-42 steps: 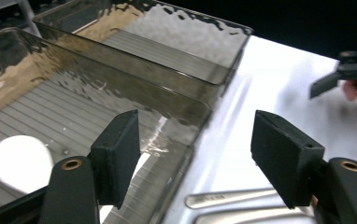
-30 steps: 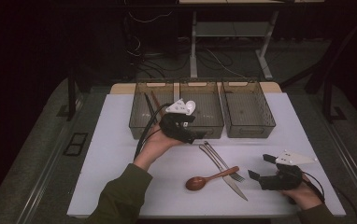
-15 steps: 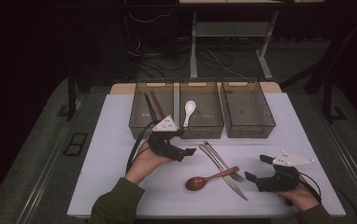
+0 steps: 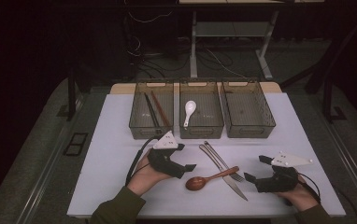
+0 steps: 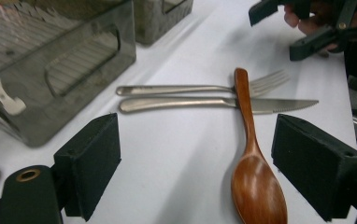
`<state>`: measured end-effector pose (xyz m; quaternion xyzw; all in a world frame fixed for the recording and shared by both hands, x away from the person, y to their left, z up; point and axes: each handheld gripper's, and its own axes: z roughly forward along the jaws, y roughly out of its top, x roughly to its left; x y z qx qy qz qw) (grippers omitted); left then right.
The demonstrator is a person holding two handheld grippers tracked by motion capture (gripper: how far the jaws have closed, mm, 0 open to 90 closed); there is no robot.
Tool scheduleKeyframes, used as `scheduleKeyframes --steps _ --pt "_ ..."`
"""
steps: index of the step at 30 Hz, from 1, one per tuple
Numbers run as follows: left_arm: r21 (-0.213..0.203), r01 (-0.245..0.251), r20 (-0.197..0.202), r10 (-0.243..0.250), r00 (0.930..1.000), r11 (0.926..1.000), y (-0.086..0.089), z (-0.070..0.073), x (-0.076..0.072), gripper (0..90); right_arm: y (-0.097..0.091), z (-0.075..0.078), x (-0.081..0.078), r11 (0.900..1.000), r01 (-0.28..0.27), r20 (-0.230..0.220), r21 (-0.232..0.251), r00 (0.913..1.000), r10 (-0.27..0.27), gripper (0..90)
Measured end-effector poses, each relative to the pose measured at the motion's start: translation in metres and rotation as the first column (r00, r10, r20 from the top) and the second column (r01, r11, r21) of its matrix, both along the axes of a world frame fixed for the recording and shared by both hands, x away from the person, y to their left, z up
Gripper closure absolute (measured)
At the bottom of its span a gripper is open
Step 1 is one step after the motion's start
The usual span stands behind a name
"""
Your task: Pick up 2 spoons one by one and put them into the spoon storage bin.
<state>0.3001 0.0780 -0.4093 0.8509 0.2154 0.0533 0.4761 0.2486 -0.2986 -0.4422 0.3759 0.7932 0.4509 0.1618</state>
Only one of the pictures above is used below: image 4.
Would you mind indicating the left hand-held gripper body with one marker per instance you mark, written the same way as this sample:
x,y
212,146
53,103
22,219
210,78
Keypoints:
x,y
165,161

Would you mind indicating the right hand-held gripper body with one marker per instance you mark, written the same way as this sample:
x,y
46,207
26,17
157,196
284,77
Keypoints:
x,y
281,182

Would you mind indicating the metal fork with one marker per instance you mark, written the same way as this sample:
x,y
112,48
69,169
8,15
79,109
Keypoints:
x,y
237,176

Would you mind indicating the brown wooden spoon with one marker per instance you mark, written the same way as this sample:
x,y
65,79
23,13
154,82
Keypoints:
x,y
195,183

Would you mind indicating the metal knife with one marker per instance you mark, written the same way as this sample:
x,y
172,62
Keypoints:
x,y
237,191

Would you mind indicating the white ceramic spoon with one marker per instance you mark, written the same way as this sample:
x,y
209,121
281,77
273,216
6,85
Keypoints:
x,y
190,107

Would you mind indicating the brown wooden chopstick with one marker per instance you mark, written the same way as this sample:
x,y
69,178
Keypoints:
x,y
159,107
162,109

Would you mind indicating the clear brown plastic bin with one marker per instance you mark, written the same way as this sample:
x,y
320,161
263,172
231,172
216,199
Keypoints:
x,y
207,109
139,118
246,109

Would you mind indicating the person's right hand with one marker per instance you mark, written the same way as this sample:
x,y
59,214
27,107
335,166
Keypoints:
x,y
301,199

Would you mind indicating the person's left hand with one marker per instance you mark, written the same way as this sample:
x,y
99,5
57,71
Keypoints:
x,y
145,180

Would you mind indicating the white table cover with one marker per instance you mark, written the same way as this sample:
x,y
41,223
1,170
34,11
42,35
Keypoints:
x,y
111,130

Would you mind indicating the black metal stand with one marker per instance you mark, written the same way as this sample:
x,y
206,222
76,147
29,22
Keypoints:
x,y
327,102
71,99

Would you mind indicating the grey metal rail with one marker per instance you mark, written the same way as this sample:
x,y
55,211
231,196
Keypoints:
x,y
47,166
354,169

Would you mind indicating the white metal desk frame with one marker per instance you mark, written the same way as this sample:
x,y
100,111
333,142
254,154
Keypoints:
x,y
193,46

